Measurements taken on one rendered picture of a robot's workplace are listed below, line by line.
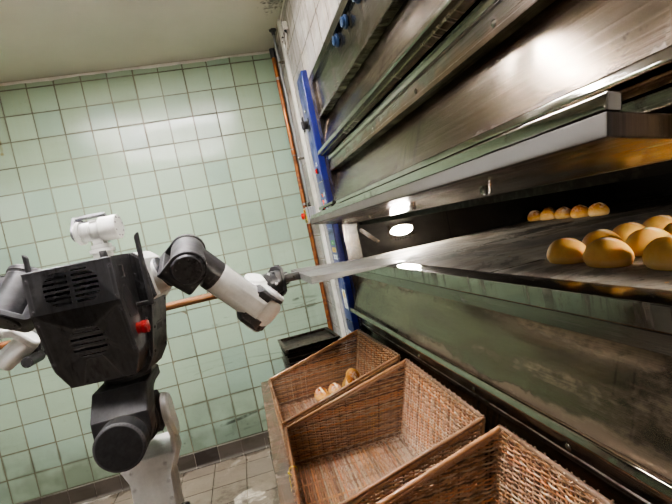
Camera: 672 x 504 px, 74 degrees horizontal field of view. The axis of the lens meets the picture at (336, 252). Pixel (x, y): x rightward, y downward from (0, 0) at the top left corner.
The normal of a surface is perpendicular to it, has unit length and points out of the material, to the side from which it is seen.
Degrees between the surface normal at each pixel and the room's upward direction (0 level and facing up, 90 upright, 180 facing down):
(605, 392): 70
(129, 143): 90
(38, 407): 90
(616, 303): 90
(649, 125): 90
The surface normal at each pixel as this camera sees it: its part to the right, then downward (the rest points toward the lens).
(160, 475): 0.19, -0.15
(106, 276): 0.07, 0.04
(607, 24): -0.97, -0.14
